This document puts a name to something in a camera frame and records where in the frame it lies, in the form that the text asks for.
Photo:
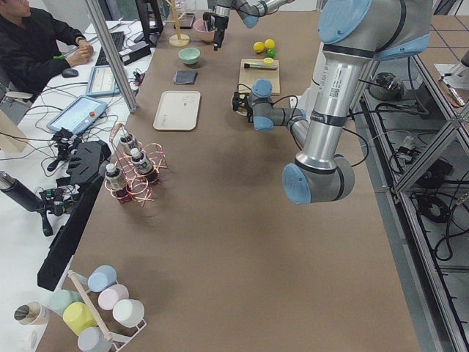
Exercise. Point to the right tea bottle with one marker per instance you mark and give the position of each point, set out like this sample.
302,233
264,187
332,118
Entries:
127,143

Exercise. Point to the seated person in black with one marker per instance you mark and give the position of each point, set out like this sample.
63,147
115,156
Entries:
35,47

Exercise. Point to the tea bottle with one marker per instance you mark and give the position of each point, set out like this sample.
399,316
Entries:
117,183
144,166
127,143

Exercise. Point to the copper wire bottle rack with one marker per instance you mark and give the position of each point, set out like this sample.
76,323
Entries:
139,189

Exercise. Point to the paper cup with metal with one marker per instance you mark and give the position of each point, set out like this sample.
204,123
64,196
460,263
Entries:
33,313

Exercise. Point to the white cup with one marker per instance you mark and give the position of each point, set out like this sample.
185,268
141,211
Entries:
128,312

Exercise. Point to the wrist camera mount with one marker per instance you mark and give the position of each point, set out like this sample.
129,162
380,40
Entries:
209,21
238,101

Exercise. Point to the grey folded cloth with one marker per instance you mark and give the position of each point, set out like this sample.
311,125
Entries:
183,77

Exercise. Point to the pink bowl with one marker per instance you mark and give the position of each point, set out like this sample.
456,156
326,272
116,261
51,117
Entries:
199,26

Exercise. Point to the yellow cup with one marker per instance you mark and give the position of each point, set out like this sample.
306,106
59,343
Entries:
78,317

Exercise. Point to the lower whole lemon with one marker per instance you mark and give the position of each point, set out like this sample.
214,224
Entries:
258,47

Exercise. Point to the left rear tea bottle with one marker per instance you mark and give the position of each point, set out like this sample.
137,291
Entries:
117,183

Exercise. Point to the upper whole lemon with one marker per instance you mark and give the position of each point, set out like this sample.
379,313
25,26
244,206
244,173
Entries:
269,44

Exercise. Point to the green cup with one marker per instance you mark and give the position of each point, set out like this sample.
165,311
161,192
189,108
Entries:
62,299

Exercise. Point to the blue teach pendant tablet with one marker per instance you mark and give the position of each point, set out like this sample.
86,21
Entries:
79,115

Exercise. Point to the front tea bottle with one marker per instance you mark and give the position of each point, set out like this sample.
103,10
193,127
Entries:
144,166

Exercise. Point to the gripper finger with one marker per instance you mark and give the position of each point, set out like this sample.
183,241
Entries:
218,39

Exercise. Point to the green lime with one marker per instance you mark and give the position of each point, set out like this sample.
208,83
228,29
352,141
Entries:
271,53

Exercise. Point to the grey computer mouse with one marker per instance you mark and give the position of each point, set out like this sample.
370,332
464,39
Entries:
70,73

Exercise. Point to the light blue cup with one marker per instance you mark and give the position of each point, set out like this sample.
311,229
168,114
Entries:
101,278

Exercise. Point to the lemon half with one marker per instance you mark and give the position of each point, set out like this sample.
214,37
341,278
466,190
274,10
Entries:
268,61

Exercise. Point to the wooden cutting board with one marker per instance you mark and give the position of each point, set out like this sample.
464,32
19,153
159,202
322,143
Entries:
248,77

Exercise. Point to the whole lemon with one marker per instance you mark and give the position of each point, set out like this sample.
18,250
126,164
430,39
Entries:
258,47
269,44

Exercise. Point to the white wire cup rack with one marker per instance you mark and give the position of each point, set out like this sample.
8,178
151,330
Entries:
119,335

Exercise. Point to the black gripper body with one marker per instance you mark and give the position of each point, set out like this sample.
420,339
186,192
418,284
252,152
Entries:
250,113
220,22

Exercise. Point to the wooden mug tree stand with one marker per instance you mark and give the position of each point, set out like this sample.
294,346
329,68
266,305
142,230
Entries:
178,13

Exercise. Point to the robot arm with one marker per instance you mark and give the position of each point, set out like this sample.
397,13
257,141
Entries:
249,13
353,33

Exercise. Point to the pink cup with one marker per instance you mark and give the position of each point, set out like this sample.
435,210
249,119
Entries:
109,297

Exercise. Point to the aluminium frame post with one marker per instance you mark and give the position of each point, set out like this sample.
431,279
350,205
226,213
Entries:
117,67

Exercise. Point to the cream rabbit serving tray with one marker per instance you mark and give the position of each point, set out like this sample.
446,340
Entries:
177,111

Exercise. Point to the grey cup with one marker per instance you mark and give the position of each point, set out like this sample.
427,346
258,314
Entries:
92,340

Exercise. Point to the mint green bowl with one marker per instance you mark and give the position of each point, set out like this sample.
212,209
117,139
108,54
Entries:
189,56

